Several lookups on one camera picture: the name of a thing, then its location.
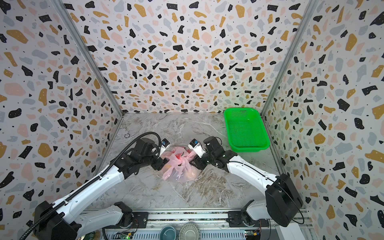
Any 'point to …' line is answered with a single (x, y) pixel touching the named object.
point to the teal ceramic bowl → (168, 233)
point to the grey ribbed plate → (189, 232)
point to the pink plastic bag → (178, 168)
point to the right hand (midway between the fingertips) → (190, 158)
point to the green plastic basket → (246, 130)
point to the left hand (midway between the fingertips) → (163, 153)
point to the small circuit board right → (252, 234)
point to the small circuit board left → (123, 235)
